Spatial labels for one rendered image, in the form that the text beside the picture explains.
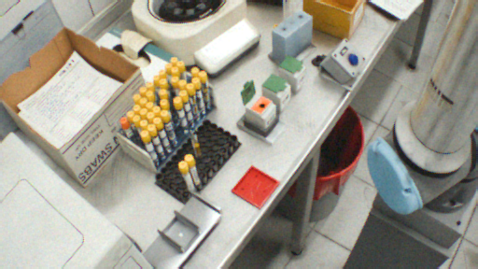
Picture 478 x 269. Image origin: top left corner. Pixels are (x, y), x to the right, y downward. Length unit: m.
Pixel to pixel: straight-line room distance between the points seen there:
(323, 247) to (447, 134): 1.30
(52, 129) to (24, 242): 0.45
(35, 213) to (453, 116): 0.53
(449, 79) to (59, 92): 0.85
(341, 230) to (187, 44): 1.07
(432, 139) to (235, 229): 0.45
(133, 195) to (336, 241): 1.04
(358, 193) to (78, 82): 1.24
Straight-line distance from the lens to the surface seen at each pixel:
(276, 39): 1.02
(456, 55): 0.45
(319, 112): 0.98
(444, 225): 0.82
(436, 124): 0.52
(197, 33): 1.01
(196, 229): 0.79
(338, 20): 1.10
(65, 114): 1.01
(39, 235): 0.59
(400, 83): 2.28
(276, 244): 1.77
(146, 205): 0.90
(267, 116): 0.89
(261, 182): 0.89
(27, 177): 0.65
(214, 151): 0.91
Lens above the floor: 1.66
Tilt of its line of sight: 55 degrees down
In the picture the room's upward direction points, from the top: 7 degrees counter-clockwise
